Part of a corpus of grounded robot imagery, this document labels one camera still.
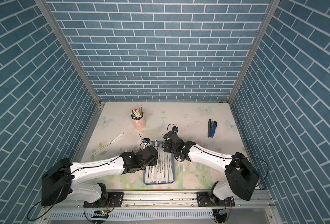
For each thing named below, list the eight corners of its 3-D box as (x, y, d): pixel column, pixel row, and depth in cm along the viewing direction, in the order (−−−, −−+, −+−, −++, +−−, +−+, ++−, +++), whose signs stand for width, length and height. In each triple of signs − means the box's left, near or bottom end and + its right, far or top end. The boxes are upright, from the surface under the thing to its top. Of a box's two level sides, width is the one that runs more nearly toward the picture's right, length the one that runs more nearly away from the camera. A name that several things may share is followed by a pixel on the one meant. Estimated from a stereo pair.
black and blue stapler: (207, 136, 101) (208, 134, 99) (208, 121, 111) (209, 118, 109) (215, 138, 101) (216, 136, 98) (215, 122, 110) (216, 120, 108)
